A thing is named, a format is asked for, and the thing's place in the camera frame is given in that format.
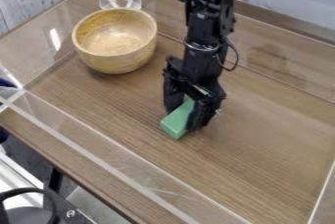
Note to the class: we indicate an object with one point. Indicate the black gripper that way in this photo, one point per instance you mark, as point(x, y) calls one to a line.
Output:
point(197, 70)

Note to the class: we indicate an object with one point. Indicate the green rectangular block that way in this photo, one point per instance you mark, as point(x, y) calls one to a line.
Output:
point(173, 123)

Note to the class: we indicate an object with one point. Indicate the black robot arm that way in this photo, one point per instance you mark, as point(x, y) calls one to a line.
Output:
point(210, 22)

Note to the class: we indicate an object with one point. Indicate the light wooden bowl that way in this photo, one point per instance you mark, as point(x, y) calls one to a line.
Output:
point(115, 39)

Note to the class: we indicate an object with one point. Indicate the clear acrylic tray walls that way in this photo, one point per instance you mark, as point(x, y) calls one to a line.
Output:
point(257, 167)

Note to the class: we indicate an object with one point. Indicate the black table leg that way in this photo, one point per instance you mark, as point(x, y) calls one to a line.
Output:
point(55, 180)

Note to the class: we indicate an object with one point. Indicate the grey metal base plate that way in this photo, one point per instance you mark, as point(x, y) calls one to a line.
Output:
point(68, 213)

